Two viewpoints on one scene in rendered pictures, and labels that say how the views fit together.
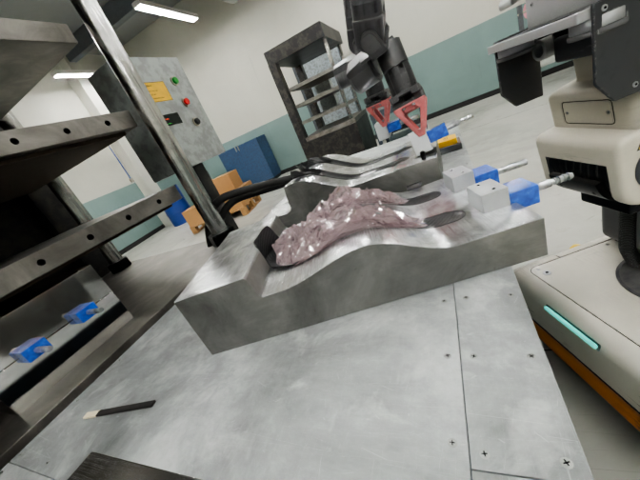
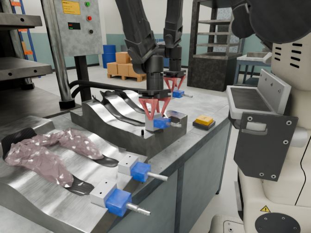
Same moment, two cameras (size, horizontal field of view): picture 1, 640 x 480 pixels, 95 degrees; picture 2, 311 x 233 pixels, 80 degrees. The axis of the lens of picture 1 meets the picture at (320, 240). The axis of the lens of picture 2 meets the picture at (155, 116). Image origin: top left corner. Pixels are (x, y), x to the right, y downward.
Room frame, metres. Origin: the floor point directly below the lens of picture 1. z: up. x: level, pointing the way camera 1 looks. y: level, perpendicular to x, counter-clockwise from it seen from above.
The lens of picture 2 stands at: (0.09, -0.42, 1.19)
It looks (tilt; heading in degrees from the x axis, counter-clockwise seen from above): 23 degrees down; 11
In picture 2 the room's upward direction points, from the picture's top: straight up
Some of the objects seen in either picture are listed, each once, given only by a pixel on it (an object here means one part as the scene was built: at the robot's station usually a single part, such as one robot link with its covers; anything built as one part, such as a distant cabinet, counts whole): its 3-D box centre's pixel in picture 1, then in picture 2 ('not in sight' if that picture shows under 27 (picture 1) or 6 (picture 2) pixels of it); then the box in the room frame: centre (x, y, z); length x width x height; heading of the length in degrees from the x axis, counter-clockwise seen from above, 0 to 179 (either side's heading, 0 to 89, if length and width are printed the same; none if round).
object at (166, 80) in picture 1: (230, 232); (86, 99); (1.36, 0.37, 0.74); 0.30 x 0.22 x 1.47; 151
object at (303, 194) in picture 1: (346, 180); (124, 113); (0.83, -0.14, 0.87); 0.50 x 0.26 x 0.14; 61
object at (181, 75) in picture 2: (382, 110); (176, 81); (0.99, -0.35, 0.99); 0.07 x 0.07 x 0.09; 61
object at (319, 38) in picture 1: (330, 108); (220, 43); (5.40, -1.10, 1.03); 1.54 x 0.94 x 2.06; 154
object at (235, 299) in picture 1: (344, 240); (51, 161); (0.47, -0.04, 0.86); 0.50 x 0.26 x 0.11; 78
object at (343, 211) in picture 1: (337, 217); (51, 148); (0.48, -0.04, 0.90); 0.26 x 0.18 x 0.08; 78
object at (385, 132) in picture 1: (397, 124); (180, 94); (0.96, -0.38, 0.94); 0.13 x 0.05 x 0.05; 61
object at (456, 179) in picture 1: (487, 175); (144, 172); (0.48, -0.32, 0.86); 0.13 x 0.05 x 0.05; 78
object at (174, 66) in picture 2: (373, 87); (175, 66); (0.97, -0.35, 1.06); 0.10 x 0.07 x 0.07; 151
